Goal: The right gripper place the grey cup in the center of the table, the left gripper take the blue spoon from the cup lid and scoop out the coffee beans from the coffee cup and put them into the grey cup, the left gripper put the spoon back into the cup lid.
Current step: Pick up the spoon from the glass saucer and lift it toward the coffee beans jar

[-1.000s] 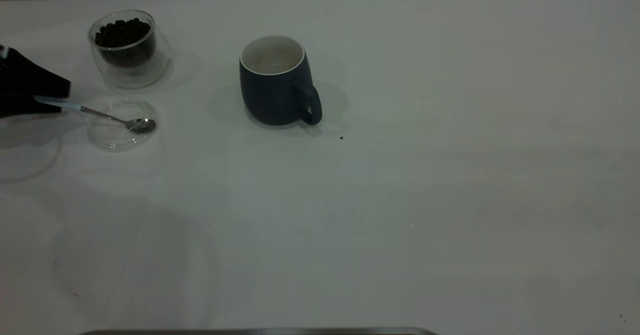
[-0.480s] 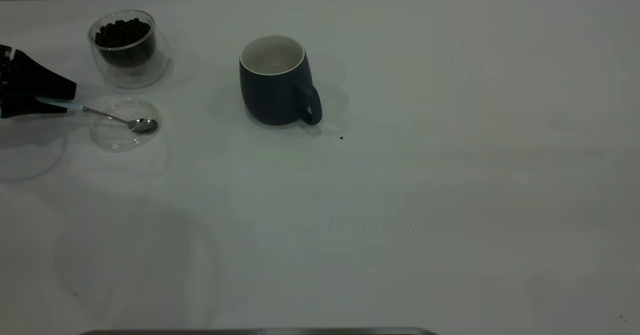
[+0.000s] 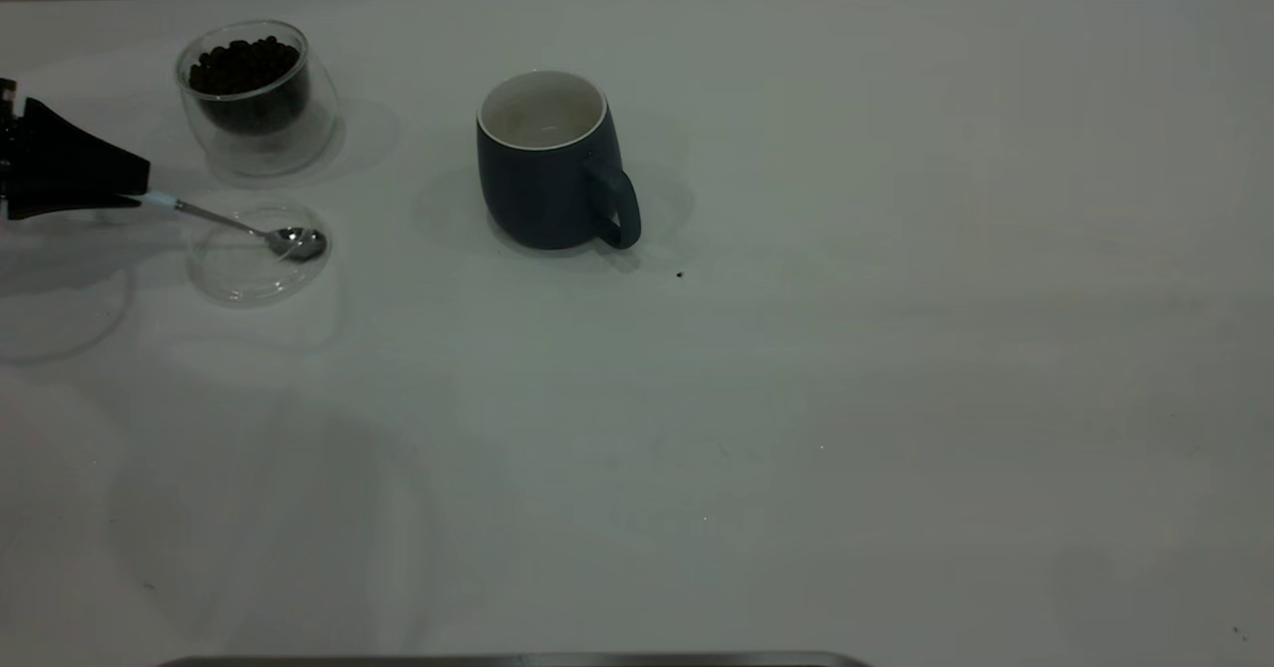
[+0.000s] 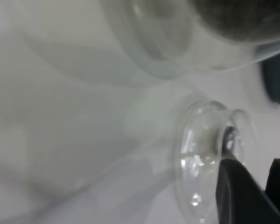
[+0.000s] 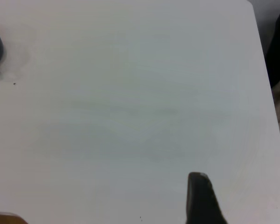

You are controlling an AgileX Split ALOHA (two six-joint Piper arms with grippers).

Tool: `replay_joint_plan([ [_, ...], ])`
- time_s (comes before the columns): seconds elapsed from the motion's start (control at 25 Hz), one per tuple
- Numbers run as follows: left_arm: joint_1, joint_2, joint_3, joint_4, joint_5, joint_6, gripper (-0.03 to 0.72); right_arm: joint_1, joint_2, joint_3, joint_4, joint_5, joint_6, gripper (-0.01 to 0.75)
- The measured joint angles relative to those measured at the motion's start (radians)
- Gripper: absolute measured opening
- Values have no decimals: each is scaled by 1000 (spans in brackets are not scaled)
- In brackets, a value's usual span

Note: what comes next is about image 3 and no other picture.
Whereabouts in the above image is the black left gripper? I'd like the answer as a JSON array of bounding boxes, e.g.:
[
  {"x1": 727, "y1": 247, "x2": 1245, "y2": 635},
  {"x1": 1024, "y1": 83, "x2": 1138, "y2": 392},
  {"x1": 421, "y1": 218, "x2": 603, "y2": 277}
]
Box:
[{"x1": 0, "y1": 78, "x2": 150, "y2": 222}]

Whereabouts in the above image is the metal spoon with pale handle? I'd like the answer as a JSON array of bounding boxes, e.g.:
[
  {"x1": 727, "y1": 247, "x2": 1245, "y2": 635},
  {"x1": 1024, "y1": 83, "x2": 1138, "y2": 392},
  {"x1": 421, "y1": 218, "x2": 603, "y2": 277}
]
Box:
[{"x1": 137, "y1": 189, "x2": 329, "y2": 264}]

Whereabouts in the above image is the dark grey ceramic mug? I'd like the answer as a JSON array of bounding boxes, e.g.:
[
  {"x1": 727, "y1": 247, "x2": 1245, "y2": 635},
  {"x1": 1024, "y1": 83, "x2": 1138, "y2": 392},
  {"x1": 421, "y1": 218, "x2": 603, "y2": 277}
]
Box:
[{"x1": 476, "y1": 70, "x2": 643, "y2": 252}]

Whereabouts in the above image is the pile of coffee beans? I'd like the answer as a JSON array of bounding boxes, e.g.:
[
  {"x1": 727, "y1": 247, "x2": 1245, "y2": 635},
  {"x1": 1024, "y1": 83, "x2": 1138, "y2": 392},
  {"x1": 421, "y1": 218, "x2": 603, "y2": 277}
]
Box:
[{"x1": 187, "y1": 36, "x2": 310, "y2": 135}]

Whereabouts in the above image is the clear glass lid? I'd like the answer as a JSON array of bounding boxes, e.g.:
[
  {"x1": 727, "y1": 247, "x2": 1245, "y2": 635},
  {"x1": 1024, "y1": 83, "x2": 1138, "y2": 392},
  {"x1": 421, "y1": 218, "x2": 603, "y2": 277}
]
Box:
[{"x1": 187, "y1": 201, "x2": 329, "y2": 307}]

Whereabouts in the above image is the clear double-wall glass jar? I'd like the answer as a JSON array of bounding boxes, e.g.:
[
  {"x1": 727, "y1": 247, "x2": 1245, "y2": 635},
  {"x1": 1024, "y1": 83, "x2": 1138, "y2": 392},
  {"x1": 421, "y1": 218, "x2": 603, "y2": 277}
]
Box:
[{"x1": 175, "y1": 18, "x2": 339, "y2": 178}]

